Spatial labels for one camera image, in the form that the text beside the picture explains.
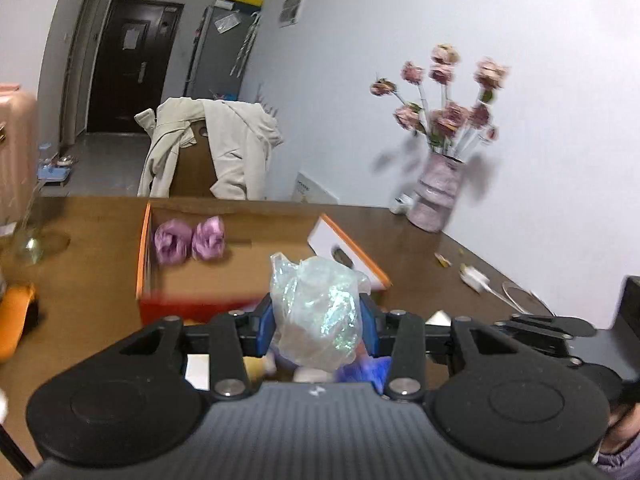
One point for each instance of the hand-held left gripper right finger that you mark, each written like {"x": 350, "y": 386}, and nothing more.
{"x": 369, "y": 326}

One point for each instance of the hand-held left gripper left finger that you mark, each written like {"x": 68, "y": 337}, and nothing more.
{"x": 266, "y": 326}

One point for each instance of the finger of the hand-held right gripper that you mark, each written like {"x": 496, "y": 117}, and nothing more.
{"x": 540, "y": 332}

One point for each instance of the iridescent clear plastic bag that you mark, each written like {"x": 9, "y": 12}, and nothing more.
{"x": 320, "y": 310}

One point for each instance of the orange-edged cardboard box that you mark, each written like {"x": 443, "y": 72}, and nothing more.
{"x": 240, "y": 267}

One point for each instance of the person's right forearm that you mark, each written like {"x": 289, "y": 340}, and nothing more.
{"x": 622, "y": 462}

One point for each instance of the blue soft packet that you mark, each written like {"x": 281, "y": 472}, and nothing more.
{"x": 365, "y": 372}

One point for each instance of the white soft item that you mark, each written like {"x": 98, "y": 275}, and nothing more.
{"x": 310, "y": 376}

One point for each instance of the person's right hand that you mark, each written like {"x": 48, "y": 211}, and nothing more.
{"x": 625, "y": 430}

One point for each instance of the white charger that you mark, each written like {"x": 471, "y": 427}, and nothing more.
{"x": 474, "y": 277}

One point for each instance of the purple fabric rose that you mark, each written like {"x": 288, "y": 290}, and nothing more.
{"x": 209, "y": 239}

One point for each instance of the pink flower pouches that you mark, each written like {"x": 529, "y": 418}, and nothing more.
{"x": 172, "y": 242}

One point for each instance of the small white adapter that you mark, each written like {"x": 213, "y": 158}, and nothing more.
{"x": 401, "y": 204}

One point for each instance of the white flat box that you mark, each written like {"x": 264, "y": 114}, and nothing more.
{"x": 312, "y": 189}

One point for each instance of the pink textured vase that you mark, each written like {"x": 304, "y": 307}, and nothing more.
{"x": 434, "y": 194}

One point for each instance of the brown cardboard carton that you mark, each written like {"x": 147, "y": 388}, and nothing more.
{"x": 192, "y": 172}

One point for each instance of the beige jacket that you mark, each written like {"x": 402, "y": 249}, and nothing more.
{"x": 235, "y": 150}

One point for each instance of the bunch of pink artificial flowers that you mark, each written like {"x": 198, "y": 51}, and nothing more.
{"x": 450, "y": 110}

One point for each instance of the clear glass vase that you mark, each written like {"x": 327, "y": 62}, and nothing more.
{"x": 31, "y": 240}

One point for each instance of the orange object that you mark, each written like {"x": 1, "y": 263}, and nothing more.
{"x": 15, "y": 315}

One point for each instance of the small blue tray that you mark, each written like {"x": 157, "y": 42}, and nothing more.
{"x": 52, "y": 172}

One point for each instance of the grey refrigerator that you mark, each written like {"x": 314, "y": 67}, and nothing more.
{"x": 215, "y": 60}

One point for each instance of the black rod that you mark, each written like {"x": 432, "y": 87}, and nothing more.
{"x": 15, "y": 452}

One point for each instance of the dark brown door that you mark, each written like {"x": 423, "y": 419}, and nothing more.
{"x": 125, "y": 70}

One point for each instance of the pink suitcase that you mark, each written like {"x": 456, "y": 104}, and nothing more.
{"x": 15, "y": 155}

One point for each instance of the white wall panel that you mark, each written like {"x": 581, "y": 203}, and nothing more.
{"x": 292, "y": 7}

